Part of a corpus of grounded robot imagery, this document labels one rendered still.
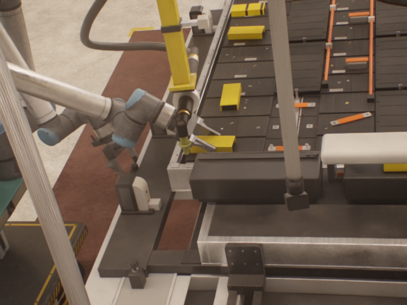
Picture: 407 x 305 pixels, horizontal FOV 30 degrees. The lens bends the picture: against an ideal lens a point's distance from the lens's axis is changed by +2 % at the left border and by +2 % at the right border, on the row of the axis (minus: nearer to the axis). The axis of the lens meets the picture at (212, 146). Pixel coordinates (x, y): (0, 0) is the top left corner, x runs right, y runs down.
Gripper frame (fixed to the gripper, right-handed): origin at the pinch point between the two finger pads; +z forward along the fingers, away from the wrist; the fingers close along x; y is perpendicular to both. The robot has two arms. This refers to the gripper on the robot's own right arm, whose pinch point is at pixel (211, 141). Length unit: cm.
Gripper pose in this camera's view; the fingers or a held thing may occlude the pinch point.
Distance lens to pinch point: 272.2
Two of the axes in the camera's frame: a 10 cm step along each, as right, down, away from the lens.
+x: -2.2, 5.9, -7.8
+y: -4.3, 6.6, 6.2
